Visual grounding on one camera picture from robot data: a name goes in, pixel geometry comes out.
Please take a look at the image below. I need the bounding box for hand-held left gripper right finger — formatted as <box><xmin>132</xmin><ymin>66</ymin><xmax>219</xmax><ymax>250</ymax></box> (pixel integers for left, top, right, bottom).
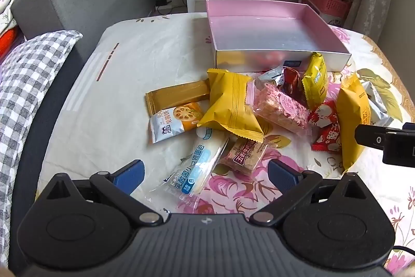
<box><xmin>250</xmin><ymin>159</ymin><xmax>370</xmax><ymax>227</ymax></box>

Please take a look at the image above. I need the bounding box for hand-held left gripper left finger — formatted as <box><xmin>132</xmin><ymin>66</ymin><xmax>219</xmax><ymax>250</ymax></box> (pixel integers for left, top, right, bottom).
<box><xmin>45</xmin><ymin>159</ymin><xmax>163</xmax><ymax>227</ymax></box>

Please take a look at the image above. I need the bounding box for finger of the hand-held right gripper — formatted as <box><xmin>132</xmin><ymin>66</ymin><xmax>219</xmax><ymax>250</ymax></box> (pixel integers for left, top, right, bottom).
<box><xmin>354</xmin><ymin>124</ymin><xmax>388</xmax><ymax>148</ymax></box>

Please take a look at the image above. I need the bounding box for orange yellow snack packet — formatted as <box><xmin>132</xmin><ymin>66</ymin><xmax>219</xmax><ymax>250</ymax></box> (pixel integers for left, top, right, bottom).
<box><xmin>335</xmin><ymin>73</ymin><xmax>372</xmax><ymax>171</ymax></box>

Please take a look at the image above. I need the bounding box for silver nut-print snack packet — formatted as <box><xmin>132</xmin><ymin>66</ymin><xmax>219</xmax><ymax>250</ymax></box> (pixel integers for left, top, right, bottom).
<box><xmin>361</xmin><ymin>80</ymin><xmax>395</xmax><ymax>127</ymax></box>

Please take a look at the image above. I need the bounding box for red and white snack packet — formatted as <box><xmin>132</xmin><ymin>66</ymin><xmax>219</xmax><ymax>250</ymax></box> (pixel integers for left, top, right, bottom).
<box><xmin>308</xmin><ymin>100</ymin><xmax>343</xmax><ymax>153</ymax></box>

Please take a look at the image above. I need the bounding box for large yellow pillow packet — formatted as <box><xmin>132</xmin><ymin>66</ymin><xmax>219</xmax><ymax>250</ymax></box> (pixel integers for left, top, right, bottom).
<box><xmin>196</xmin><ymin>68</ymin><xmax>265</xmax><ymax>143</ymax></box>

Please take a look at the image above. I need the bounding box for golden brown long snack packet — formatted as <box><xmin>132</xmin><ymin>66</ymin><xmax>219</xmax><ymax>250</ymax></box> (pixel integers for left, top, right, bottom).
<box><xmin>145</xmin><ymin>80</ymin><xmax>212</xmax><ymax>117</ymax></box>

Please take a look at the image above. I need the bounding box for pink cardboard box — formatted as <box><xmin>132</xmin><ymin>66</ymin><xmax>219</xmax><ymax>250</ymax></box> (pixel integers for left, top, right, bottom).
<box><xmin>206</xmin><ymin>0</ymin><xmax>352</xmax><ymax>73</ymax></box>

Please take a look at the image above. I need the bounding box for brown square biscuit packet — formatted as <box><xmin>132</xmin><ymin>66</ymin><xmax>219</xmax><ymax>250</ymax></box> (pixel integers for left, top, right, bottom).
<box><xmin>220</xmin><ymin>135</ymin><xmax>268</xmax><ymax>175</ymax></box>

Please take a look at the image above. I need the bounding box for pink rice crisp packet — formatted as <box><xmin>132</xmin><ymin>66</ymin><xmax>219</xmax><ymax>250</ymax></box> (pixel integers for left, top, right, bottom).
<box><xmin>246</xmin><ymin>80</ymin><xmax>312</xmax><ymax>135</ymax></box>

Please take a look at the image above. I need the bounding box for white orange lotus-print packet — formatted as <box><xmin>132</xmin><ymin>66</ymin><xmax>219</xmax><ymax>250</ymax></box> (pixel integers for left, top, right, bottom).
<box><xmin>149</xmin><ymin>102</ymin><xmax>204</xmax><ymax>144</ymax></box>

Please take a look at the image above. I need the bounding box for clear bread packet blue print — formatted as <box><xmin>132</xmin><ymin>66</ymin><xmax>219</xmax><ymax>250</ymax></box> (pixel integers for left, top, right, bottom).
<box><xmin>144</xmin><ymin>127</ymin><xmax>230</xmax><ymax>204</ymax></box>

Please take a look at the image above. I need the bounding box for small yellow snack packet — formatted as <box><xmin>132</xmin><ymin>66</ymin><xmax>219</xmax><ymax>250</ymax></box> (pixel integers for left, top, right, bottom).
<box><xmin>301</xmin><ymin>52</ymin><xmax>329</xmax><ymax>109</ymax></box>

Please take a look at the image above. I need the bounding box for dark red snack packet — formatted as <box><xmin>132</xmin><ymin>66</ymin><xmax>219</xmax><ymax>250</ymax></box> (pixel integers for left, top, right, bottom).
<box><xmin>281</xmin><ymin>67</ymin><xmax>307</xmax><ymax>104</ymax></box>

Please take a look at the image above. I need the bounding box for small silver blue packet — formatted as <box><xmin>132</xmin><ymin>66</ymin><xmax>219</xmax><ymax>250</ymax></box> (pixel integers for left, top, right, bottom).
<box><xmin>259</xmin><ymin>67</ymin><xmax>286</xmax><ymax>87</ymax></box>

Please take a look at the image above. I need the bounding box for floral bed blanket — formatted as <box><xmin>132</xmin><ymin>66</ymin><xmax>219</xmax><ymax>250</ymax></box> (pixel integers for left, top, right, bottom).
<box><xmin>42</xmin><ymin>12</ymin><xmax>415</xmax><ymax>277</ymax></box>

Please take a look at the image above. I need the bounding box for grey checkered pillow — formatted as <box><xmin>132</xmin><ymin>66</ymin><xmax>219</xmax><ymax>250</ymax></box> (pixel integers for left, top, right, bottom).
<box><xmin>0</xmin><ymin>30</ymin><xmax>84</xmax><ymax>232</ymax></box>

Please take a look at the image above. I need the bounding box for pink plastic basket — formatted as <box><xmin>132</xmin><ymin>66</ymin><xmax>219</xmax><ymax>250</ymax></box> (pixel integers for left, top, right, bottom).
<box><xmin>309</xmin><ymin>0</ymin><xmax>356</xmax><ymax>19</ymax></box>

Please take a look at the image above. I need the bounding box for orange red cloth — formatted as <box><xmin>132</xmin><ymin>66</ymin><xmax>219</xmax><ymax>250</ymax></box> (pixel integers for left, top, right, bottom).
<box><xmin>0</xmin><ymin>28</ymin><xmax>19</xmax><ymax>58</ymax></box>

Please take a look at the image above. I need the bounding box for folded floral quilt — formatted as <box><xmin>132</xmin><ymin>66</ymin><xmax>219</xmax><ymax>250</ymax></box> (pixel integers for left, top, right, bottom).
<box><xmin>0</xmin><ymin>0</ymin><xmax>19</xmax><ymax>34</ymax></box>

